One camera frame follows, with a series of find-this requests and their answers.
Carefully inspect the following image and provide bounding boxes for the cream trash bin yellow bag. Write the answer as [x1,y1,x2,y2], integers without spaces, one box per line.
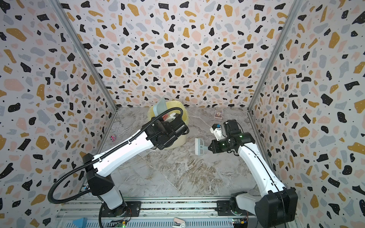
[147,100,190,149]

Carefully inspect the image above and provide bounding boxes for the teal hand brush white bristles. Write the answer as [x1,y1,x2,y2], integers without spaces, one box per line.
[195,138,208,156]

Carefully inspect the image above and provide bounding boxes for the teal plastic dustpan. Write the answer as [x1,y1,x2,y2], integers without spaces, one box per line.
[153,97,167,116]

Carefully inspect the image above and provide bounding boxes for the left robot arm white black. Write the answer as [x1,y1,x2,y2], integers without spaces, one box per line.
[86,112,189,210]

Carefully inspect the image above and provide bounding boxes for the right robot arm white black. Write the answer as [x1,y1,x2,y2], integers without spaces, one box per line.
[207,120,298,228]

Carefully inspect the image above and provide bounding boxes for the small card box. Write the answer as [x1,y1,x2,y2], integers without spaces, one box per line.
[214,109,223,119]

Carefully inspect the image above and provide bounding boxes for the small pink toy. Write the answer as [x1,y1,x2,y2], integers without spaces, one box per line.
[109,135,116,142]

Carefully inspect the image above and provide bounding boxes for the blue triangular object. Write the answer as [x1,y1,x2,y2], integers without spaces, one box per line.
[72,218,87,228]

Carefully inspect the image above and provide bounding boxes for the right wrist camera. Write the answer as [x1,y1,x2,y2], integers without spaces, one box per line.
[210,123,226,141]

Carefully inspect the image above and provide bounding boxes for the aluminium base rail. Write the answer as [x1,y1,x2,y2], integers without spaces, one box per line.
[55,196,261,228]

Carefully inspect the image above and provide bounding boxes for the black corrugated cable conduit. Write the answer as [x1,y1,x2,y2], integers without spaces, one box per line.
[47,107,184,204]

